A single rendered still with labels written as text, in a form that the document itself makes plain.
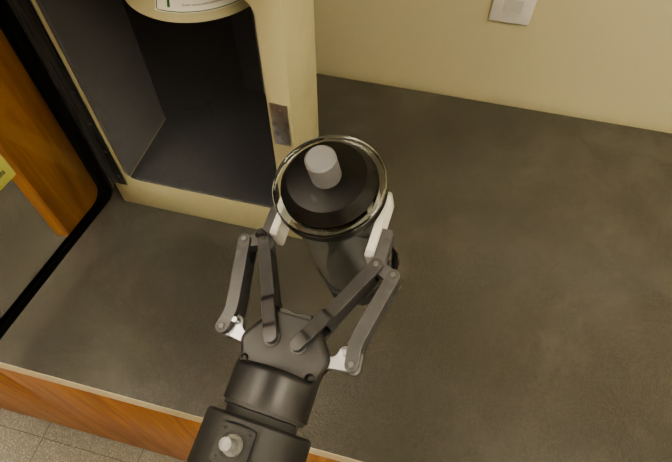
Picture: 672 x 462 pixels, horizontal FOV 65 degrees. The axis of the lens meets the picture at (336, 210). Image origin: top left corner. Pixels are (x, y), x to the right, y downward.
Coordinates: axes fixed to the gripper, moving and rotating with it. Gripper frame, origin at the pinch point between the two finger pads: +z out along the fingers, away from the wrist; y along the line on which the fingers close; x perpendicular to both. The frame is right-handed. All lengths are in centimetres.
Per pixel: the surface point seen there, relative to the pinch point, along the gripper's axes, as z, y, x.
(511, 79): 52, -13, 37
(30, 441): -46, 100, 106
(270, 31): 14.1, 10.2, -8.5
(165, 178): 8.2, 35.1, 20.1
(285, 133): 11.5, 11.5, 5.9
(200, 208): 6.6, 30.3, 25.2
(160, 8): 14.7, 23.4, -9.4
